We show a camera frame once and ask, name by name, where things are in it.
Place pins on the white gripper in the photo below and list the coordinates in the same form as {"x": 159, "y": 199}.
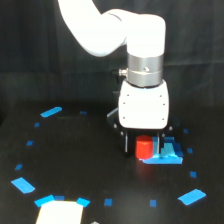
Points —
{"x": 143, "y": 108}

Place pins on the red hexagonal block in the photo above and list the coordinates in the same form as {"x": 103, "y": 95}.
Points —
{"x": 144, "y": 148}

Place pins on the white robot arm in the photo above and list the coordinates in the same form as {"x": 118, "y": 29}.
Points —
{"x": 100, "y": 34}

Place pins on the blue tape square target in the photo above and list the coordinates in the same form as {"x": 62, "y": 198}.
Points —
{"x": 171, "y": 153}

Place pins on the small blue tape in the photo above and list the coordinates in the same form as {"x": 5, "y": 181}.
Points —
{"x": 193, "y": 174}
{"x": 18, "y": 167}
{"x": 108, "y": 202}
{"x": 153, "y": 203}

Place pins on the small blue tape bottom right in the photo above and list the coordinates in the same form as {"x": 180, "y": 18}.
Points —
{"x": 153, "y": 203}

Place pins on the large blue tape right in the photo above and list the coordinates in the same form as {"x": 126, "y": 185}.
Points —
{"x": 192, "y": 197}

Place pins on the large blue tape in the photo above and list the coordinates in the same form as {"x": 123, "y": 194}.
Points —
{"x": 24, "y": 186}
{"x": 192, "y": 197}

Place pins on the long blue tape top left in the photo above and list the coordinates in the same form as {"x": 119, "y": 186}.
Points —
{"x": 51, "y": 112}

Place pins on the blue tape beside paper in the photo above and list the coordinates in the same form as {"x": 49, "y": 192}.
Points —
{"x": 83, "y": 202}

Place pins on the white paper sheet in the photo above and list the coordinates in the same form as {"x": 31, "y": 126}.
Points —
{"x": 60, "y": 212}

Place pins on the blue tape bottom left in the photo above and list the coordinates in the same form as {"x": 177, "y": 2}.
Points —
{"x": 44, "y": 200}

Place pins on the small blue tape left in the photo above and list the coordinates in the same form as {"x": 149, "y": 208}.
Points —
{"x": 18, "y": 167}

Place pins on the large blue tape left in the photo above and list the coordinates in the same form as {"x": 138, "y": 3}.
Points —
{"x": 24, "y": 186}

